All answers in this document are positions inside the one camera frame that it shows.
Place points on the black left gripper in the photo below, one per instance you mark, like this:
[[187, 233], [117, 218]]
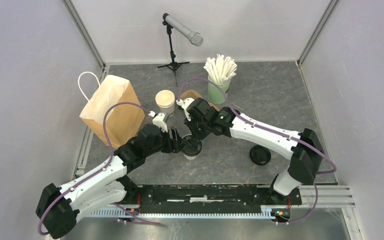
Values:
[[175, 145]]

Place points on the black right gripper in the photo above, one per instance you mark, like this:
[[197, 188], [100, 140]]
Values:
[[198, 135]]

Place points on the black plastic cup lid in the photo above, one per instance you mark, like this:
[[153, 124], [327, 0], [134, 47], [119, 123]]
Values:
[[193, 146]]

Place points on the white paper cup printed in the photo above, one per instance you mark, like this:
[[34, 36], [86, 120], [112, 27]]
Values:
[[165, 99]]

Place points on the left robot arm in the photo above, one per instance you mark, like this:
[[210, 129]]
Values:
[[60, 208]]

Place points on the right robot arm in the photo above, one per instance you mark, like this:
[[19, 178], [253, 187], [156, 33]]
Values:
[[302, 149]]

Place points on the brown pulp cup carrier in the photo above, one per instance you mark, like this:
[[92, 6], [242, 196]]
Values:
[[195, 95]]

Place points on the brown paper bag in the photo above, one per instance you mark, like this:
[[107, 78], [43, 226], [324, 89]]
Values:
[[114, 106]]

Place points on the black microphone stand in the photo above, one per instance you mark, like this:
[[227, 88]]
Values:
[[173, 65]]

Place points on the grey microphone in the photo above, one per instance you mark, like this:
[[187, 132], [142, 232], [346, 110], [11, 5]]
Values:
[[194, 37]]

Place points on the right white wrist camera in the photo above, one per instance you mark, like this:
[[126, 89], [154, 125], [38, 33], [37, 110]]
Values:
[[183, 105]]

